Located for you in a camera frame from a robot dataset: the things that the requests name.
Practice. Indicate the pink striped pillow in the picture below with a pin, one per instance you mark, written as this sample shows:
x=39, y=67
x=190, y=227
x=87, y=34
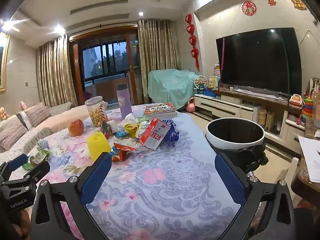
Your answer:
x=12, y=133
x=37, y=115

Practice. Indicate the red green wrapper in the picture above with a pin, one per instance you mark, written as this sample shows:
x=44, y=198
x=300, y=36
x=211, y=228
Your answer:
x=107, y=130

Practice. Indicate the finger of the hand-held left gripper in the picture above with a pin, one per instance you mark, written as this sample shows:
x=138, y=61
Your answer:
x=37, y=170
x=16, y=161

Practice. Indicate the green white candy wrapper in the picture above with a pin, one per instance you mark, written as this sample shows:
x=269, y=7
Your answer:
x=30, y=162
x=43, y=151

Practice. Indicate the toy ferris wheel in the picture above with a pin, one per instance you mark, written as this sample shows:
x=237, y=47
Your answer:
x=200, y=82

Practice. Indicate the beige backpack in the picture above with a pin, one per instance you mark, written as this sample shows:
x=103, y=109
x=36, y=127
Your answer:
x=314, y=86

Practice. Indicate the small cyan packet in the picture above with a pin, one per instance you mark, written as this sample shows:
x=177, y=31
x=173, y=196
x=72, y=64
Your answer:
x=122, y=134

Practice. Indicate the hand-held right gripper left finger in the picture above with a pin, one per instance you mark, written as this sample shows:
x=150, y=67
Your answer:
x=96, y=177

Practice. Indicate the white trash bin black liner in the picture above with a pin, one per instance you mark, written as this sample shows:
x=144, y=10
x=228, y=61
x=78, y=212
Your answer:
x=220, y=142

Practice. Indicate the blue foil wrapper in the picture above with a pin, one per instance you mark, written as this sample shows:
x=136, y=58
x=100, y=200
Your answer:
x=173, y=133

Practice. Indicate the teal cloth cover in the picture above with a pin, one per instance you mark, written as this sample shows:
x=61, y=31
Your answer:
x=170, y=87

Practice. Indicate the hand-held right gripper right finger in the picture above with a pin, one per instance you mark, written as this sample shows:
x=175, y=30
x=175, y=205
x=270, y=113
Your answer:
x=231, y=180

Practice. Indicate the thin pink rod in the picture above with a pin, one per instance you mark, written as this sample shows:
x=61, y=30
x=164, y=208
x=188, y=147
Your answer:
x=222, y=62

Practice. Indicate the white television cabinet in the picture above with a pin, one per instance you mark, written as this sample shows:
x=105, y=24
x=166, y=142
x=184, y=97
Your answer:
x=225, y=107

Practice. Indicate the red apple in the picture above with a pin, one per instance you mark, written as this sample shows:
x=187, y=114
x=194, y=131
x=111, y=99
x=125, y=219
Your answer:
x=75, y=128

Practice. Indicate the wooden slatted holder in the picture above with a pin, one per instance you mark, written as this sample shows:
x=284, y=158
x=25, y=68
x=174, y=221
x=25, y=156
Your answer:
x=270, y=121

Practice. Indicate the gold red wall decal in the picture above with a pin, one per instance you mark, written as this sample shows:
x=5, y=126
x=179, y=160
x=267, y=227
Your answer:
x=297, y=2

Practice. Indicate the brown marble side table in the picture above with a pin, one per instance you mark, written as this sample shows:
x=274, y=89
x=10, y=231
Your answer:
x=305, y=187

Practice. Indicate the stacked yellow containers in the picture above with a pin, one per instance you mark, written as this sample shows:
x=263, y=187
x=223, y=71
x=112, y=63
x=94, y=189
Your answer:
x=262, y=117

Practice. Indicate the clear snack jar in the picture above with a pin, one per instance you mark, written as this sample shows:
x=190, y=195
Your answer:
x=96, y=115

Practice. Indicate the red and white carton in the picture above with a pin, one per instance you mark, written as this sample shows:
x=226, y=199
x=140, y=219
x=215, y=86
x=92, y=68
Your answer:
x=155, y=136

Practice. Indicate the yellow green activity toy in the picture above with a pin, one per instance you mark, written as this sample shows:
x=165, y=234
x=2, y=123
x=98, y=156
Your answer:
x=214, y=82

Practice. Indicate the small red wall decal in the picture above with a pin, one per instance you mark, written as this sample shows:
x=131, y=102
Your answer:
x=271, y=1

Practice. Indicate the yellow plastic cup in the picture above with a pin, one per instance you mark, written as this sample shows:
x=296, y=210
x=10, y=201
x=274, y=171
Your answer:
x=98, y=147

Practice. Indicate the wooden sliding glass door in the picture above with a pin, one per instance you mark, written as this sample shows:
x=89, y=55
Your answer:
x=105, y=60

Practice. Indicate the beige patterned curtain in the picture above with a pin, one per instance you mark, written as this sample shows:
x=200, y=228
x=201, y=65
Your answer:
x=155, y=50
x=55, y=75

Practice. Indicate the teddy bear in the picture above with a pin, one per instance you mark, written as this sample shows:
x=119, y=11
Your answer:
x=3, y=113

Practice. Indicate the purple bottle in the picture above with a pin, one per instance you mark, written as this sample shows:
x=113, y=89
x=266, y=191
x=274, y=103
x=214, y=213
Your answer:
x=123, y=100

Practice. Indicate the yellow foil wrapper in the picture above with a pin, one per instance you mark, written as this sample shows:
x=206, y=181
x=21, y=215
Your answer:
x=130, y=128

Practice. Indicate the pink white toy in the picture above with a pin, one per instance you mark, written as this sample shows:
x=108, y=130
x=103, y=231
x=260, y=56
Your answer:
x=216, y=70

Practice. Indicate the red orange wrapper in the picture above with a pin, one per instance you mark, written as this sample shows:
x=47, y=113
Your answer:
x=121, y=152

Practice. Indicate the round red wall decal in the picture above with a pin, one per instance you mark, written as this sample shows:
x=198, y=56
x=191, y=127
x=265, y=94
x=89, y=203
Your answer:
x=247, y=8

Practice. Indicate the person's left hand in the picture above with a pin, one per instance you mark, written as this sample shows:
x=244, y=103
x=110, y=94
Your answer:
x=23, y=221

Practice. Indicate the white paper sheet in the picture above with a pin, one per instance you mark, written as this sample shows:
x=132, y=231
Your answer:
x=311, y=157

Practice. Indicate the black flat screen television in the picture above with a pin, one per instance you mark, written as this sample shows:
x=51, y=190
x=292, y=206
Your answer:
x=260, y=60

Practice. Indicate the orange toy cash register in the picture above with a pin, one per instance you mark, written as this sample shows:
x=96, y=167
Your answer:
x=296, y=100

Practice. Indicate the gold picture frame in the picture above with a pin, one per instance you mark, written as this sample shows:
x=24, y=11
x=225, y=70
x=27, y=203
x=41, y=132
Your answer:
x=3, y=62

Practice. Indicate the floral tablecloth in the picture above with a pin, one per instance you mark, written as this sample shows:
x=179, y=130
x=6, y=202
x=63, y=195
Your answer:
x=162, y=180

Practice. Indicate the green snack box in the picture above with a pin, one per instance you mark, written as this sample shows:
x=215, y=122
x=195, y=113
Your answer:
x=143, y=122

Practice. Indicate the pink sofa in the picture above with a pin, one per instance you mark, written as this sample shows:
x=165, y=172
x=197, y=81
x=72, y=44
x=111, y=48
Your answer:
x=62, y=116

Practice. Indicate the pink kettlebell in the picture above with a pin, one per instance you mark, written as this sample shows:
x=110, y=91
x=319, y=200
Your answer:
x=190, y=107

